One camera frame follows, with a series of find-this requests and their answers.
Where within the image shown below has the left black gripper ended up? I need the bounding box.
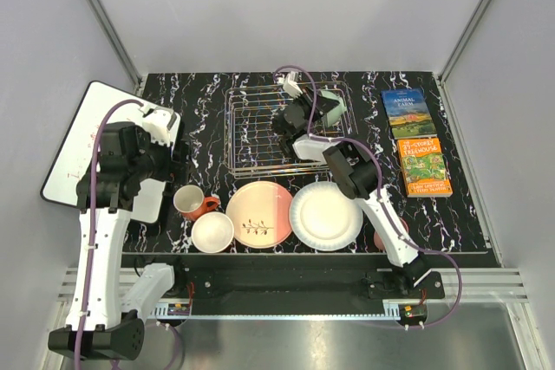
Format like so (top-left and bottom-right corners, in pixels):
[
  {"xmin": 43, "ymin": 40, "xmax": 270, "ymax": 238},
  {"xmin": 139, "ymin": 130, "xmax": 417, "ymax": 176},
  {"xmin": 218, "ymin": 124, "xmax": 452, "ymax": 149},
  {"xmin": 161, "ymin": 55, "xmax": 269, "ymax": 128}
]
[{"xmin": 129, "ymin": 126, "xmax": 195, "ymax": 184}]

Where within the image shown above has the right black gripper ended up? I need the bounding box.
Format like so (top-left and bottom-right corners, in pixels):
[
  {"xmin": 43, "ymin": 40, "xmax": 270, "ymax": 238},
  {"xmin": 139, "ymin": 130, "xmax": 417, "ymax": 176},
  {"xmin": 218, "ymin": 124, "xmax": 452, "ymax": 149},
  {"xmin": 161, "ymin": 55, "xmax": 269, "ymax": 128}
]
[{"xmin": 293, "ymin": 87, "xmax": 339, "ymax": 123}]

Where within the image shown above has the green ceramic bowl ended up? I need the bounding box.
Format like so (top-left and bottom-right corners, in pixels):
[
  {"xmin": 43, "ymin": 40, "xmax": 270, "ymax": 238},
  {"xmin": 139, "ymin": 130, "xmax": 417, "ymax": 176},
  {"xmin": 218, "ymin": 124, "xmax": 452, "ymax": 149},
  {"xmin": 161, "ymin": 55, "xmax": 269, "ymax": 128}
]
[{"xmin": 320, "ymin": 90, "xmax": 347, "ymax": 127}]

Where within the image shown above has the orange and white bowl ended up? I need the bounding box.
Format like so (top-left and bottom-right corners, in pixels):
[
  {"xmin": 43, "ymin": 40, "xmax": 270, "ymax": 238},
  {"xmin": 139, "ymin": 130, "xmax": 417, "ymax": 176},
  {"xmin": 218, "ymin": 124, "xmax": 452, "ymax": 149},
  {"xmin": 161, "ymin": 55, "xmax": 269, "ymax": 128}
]
[{"xmin": 192, "ymin": 212, "xmax": 234, "ymax": 254}]

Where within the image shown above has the metal wire dish rack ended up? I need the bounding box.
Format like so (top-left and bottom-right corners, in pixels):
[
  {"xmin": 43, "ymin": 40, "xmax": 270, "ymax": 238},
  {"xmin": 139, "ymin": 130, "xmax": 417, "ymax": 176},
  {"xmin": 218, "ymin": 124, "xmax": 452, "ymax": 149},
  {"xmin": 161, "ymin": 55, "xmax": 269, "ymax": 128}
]
[{"xmin": 223, "ymin": 81, "xmax": 364, "ymax": 179}]

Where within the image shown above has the pink cream floral plate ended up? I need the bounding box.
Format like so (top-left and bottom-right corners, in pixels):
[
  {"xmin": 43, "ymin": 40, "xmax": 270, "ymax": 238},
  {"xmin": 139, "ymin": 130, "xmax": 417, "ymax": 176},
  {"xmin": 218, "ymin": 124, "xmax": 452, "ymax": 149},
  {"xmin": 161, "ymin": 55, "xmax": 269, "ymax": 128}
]
[{"xmin": 225, "ymin": 181, "xmax": 293, "ymax": 249}]

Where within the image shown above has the white scalloped plate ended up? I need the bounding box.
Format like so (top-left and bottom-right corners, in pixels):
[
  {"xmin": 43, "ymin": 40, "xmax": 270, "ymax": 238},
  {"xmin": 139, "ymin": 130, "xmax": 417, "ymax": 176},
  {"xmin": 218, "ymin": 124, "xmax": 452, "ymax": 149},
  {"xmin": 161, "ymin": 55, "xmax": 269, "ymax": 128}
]
[{"xmin": 289, "ymin": 181, "xmax": 363, "ymax": 251}]

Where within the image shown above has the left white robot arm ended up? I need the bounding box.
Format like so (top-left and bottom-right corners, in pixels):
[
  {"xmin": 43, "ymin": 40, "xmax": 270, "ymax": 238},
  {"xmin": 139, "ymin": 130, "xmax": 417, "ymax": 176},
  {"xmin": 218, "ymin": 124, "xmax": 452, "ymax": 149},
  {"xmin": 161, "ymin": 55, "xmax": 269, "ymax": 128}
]
[{"xmin": 48, "ymin": 120, "xmax": 187, "ymax": 365}]

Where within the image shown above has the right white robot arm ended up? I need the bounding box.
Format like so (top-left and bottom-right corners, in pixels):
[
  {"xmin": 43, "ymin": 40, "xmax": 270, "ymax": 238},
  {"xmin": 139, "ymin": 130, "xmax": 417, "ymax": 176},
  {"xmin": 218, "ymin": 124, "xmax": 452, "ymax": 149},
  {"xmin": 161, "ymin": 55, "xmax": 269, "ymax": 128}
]
[{"xmin": 271, "ymin": 88, "xmax": 431, "ymax": 298}]

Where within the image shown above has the orange mug white inside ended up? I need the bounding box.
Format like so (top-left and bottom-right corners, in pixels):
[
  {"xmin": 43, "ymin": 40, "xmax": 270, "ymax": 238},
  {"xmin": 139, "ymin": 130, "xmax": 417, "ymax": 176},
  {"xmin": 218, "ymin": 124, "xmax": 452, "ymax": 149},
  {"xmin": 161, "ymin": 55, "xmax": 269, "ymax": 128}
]
[{"xmin": 173, "ymin": 185, "xmax": 220, "ymax": 221}]

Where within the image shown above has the Animal Farm book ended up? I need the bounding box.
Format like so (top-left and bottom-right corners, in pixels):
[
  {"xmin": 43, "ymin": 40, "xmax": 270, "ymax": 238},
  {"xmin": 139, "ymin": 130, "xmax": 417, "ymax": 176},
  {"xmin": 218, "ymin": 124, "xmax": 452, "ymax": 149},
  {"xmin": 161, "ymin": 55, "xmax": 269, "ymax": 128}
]
[{"xmin": 381, "ymin": 88, "xmax": 437, "ymax": 140}]

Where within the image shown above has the white board with black rim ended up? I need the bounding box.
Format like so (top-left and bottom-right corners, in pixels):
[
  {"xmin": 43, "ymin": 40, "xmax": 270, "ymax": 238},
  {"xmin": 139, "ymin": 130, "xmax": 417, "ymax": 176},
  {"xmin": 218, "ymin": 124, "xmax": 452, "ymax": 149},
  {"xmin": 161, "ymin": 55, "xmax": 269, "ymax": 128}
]
[{"xmin": 41, "ymin": 81, "xmax": 180, "ymax": 224}]

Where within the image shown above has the orange Treehouse book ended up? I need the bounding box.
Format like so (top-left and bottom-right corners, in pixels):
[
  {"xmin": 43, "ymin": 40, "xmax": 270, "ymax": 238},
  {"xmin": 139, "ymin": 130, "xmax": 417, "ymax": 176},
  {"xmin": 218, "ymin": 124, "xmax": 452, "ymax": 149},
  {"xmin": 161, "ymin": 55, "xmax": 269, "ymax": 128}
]
[{"xmin": 397, "ymin": 137, "xmax": 453, "ymax": 198}]

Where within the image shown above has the pink plastic cup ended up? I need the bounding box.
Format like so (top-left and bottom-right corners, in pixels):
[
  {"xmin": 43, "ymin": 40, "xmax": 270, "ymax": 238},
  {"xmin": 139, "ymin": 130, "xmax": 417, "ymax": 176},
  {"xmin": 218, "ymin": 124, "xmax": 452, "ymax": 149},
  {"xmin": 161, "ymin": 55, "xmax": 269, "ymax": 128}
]
[{"xmin": 373, "ymin": 218, "xmax": 409, "ymax": 252}]

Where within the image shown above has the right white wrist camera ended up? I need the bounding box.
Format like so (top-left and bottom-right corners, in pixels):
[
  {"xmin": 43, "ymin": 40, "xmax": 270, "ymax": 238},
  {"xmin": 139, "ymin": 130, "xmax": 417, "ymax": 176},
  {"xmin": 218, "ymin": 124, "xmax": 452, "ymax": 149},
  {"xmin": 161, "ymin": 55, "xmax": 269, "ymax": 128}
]
[{"xmin": 277, "ymin": 71, "xmax": 304, "ymax": 99}]

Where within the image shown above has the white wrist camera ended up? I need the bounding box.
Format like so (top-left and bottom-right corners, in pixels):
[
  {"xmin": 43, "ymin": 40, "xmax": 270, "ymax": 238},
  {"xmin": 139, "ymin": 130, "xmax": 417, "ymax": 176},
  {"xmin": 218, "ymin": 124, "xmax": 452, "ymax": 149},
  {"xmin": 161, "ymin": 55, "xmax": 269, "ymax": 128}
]
[
  {"xmin": 140, "ymin": 104, "xmax": 178, "ymax": 146},
  {"xmin": 277, "ymin": 71, "xmax": 304, "ymax": 99}
]

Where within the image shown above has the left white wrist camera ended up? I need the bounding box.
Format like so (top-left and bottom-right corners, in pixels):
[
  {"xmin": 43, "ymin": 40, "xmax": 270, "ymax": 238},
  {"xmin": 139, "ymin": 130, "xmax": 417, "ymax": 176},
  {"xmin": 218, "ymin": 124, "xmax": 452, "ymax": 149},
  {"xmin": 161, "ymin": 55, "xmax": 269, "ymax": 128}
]
[{"xmin": 140, "ymin": 104, "xmax": 178, "ymax": 146}]

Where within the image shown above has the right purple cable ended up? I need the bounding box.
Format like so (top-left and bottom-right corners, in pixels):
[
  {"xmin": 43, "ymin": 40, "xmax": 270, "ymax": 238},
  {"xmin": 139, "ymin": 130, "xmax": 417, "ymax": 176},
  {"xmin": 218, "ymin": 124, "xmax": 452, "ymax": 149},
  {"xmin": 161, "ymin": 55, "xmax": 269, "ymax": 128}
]
[{"xmin": 273, "ymin": 65, "xmax": 463, "ymax": 330}]

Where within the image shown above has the purple cable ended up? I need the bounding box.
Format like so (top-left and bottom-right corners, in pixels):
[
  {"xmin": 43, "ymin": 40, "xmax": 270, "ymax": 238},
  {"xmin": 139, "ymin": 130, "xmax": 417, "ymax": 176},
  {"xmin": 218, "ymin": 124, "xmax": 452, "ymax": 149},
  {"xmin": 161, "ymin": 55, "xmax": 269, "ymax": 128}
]
[
  {"xmin": 71, "ymin": 99, "xmax": 187, "ymax": 370},
  {"xmin": 273, "ymin": 65, "xmax": 463, "ymax": 330}
]

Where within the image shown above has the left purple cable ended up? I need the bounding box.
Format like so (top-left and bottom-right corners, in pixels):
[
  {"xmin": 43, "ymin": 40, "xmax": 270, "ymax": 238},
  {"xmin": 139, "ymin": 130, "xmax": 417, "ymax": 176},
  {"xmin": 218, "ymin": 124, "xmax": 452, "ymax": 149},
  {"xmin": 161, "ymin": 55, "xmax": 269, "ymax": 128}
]
[{"xmin": 71, "ymin": 99, "xmax": 187, "ymax": 370}]

